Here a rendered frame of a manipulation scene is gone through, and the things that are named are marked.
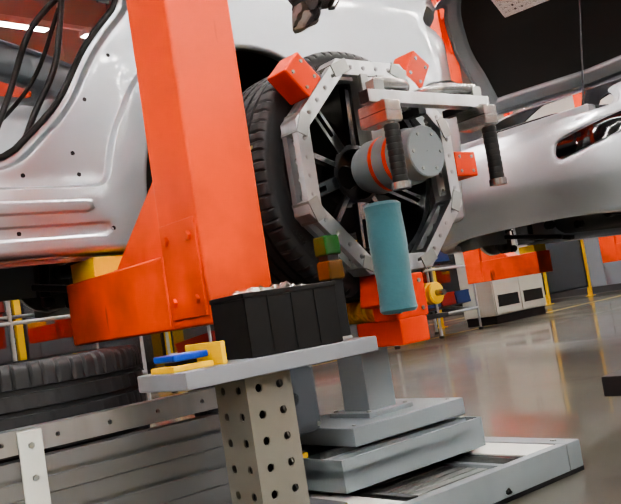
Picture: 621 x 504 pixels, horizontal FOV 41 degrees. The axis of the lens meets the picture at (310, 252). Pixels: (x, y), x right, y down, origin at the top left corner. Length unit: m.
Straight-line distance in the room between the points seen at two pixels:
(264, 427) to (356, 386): 0.75
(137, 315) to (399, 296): 0.60
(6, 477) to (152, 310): 0.51
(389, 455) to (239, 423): 0.64
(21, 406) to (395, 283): 0.84
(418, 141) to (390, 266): 0.31
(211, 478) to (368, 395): 0.60
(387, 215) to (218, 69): 0.50
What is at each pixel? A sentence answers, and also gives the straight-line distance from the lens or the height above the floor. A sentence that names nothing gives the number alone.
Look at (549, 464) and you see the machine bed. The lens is 2.23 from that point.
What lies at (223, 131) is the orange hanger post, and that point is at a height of 0.91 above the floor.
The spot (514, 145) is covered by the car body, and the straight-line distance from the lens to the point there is 4.73.
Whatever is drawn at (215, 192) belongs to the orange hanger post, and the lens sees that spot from 1.72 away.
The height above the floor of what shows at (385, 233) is 0.66.
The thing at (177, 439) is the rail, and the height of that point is 0.31.
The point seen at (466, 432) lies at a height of 0.14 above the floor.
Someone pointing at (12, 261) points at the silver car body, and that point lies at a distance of 2.10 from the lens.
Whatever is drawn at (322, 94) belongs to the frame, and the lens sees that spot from 2.05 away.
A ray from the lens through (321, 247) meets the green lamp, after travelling 1.67.
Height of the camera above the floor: 0.52
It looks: 4 degrees up
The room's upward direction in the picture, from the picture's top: 9 degrees counter-clockwise
